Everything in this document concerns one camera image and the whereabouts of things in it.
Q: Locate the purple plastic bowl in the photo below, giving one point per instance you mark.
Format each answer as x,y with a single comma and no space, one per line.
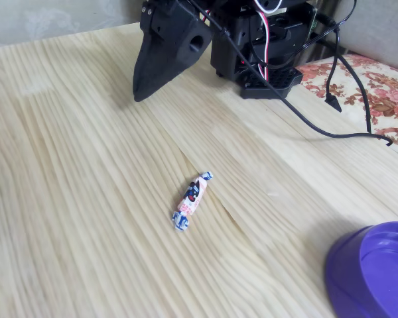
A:
345,271

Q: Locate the floral patterned cloth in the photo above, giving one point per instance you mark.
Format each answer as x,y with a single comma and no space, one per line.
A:
384,96

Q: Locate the white blue candy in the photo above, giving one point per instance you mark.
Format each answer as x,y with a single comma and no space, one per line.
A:
192,195

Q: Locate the grey upholstered sofa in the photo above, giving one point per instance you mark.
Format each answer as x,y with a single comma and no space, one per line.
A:
378,30

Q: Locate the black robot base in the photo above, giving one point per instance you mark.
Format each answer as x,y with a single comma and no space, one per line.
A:
225,56

